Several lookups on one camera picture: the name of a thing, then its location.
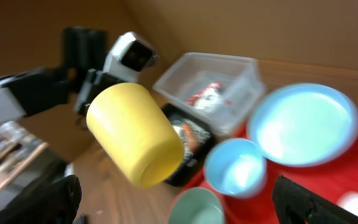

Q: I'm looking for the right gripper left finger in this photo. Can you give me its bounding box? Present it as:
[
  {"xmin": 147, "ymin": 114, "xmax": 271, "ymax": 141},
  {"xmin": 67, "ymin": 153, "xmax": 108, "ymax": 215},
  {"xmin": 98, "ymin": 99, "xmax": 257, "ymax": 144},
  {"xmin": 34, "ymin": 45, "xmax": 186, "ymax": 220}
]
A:
[{"xmin": 0, "ymin": 175, "xmax": 82, "ymax": 224}]

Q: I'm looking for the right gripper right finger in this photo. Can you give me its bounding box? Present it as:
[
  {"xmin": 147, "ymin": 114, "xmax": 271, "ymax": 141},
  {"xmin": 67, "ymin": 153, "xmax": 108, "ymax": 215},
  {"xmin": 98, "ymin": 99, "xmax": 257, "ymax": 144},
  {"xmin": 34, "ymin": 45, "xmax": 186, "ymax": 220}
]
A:
[{"xmin": 272, "ymin": 175, "xmax": 358, "ymax": 224}]

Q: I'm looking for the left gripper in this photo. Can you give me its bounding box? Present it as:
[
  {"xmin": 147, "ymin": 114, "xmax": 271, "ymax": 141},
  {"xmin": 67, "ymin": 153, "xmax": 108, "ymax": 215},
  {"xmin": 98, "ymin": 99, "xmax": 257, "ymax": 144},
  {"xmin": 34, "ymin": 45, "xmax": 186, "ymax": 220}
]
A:
[{"xmin": 74, "ymin": 69, "xmax": 124, "ymax": 115}]

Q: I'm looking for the yellow plastic cup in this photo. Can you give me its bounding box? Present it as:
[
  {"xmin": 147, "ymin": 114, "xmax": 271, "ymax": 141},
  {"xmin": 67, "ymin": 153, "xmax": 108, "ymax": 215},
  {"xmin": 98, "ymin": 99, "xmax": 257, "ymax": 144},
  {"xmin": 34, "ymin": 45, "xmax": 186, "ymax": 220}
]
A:
[{"xmin": 86, "ymin": 83, "xmax": 185, "ymax": 188}]

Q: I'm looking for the light blue bowl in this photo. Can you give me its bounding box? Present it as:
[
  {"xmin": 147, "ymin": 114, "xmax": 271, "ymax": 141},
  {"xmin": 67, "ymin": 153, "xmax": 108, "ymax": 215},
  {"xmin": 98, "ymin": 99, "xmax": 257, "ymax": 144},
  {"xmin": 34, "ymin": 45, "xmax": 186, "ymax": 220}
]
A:
[{"xmin": 204, "ymin": 138, "xmax": 267, "ymax": 198}]

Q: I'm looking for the red snack wrapper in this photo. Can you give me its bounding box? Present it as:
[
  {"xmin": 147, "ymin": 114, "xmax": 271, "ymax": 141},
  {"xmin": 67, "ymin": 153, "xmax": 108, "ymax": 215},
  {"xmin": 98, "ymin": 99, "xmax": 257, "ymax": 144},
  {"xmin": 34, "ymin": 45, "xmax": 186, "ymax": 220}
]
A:
[{"xmin": 186, "ymin": 82, "xmax": 223, "ymax": 106}]

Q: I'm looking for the green bowl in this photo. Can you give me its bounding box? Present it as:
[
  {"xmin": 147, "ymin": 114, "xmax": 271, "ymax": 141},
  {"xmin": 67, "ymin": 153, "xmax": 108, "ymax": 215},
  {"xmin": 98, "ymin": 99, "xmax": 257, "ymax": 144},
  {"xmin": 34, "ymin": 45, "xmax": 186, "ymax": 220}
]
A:
[{"xmin": 167, "ymin": 187, "xmax": 226, "ymax": 224}]

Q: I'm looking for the white rice pile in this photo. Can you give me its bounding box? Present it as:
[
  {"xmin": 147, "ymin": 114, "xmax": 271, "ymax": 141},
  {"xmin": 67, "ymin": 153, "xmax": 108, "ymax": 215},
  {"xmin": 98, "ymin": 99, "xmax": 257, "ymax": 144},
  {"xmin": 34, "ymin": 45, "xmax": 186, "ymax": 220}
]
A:
[{"xmin": 171, "ymin": 118, "xmax": 211, "ymax": 161}]

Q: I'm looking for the orange carrot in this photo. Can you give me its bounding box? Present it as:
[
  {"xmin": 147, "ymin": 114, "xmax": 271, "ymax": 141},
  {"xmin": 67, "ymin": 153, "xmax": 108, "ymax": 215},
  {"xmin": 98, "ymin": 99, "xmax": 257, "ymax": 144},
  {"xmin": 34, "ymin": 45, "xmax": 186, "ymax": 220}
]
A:
[{"xmin": 183, "ymin": 123, "xmax": 199, "ymax": 152}]

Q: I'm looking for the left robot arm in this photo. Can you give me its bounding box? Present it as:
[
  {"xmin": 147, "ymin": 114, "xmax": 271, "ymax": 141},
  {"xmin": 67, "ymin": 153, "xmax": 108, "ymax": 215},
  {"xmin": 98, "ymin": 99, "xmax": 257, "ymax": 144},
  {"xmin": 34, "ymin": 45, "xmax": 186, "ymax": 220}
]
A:
[{"xmin": 0, "ymin": 27, "xmax": 121, "ymax": 124}]

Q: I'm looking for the red serving tray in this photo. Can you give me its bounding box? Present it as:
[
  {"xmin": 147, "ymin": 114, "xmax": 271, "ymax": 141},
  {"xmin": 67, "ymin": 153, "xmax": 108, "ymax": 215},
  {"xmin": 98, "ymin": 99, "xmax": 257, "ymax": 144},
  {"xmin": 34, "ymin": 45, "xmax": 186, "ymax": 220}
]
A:
[{"xmin": 166, "ymin": 108, "xmax": 358, "ymax": 224}]

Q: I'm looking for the large light blue plate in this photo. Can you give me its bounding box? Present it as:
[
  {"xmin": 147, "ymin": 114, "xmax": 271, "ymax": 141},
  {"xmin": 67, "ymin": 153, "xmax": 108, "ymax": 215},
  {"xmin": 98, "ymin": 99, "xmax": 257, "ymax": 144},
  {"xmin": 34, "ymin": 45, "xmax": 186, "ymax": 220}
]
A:
[{"xmin": 247, "ymin": 83, "xmax": 358, "ymax": 167}]

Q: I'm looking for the black rectangular tray bin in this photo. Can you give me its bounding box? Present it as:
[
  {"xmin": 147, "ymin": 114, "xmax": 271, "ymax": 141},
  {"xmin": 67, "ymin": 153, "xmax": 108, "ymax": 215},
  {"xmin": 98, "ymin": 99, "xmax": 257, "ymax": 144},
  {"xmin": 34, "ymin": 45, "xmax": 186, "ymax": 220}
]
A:
[{"xmin": 162, "ymin": 103, "xmax": 216, "ymax": 187}]

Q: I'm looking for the clear plastic bin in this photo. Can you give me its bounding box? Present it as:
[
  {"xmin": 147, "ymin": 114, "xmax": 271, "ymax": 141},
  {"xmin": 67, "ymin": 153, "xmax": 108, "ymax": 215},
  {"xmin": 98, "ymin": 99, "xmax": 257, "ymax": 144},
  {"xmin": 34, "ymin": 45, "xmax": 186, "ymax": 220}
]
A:
[{"xmin": 153, "ymin": 52, "xmax": 266, "ymax": 137}]

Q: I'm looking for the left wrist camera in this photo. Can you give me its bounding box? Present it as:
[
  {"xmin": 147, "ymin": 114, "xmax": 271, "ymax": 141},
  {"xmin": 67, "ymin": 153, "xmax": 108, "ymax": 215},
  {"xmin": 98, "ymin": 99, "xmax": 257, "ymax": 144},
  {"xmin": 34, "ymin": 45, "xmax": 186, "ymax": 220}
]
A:
[{"xmin": 102, "ymin": 31, "xmax": 158, "ymax": 83}]

